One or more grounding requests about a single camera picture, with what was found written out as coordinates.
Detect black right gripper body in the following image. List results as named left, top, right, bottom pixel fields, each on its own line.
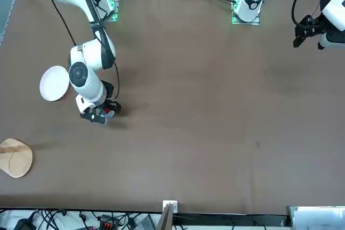
left=93, top=100, right=115, bottom=116

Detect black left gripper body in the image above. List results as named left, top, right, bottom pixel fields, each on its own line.
left=312, top=17, right=329, bottom=37

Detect pink plate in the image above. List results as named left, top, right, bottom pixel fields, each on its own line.
left=39, top=65, right=71, bottom=102

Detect light wooden stand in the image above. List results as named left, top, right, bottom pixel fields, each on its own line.
left=0, top=138, right=35, bottom=179

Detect red black power strip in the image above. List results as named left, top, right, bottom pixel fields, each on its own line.
left=97, top=214, right=115, bottom=230

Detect wooden slat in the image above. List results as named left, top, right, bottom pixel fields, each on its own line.
left=157, top=203, right=174, bottom=230

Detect black power adapter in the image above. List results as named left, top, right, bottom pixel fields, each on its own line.
left=13, top=218, right=37, bottom=230

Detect metal table edge bracket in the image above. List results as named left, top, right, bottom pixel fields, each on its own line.
left=162, top=200, right=178, bottom=214

